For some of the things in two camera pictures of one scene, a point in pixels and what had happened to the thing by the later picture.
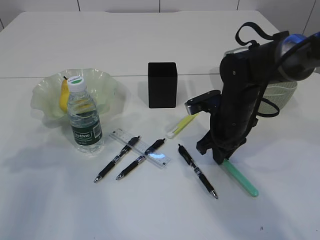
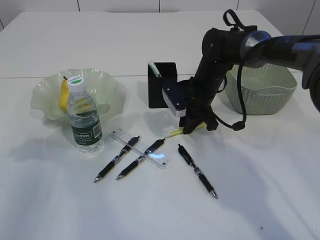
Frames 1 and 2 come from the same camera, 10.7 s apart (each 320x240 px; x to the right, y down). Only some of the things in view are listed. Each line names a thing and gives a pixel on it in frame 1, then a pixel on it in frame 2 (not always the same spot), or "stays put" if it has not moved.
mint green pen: x=241 y=179 → x=157 y=74
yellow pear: x=64 y=94 stays put
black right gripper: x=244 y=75 → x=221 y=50
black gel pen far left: x=128 y=147 stays put
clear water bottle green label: x=84 y=116 stays put
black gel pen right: x=187 y=157 stays put
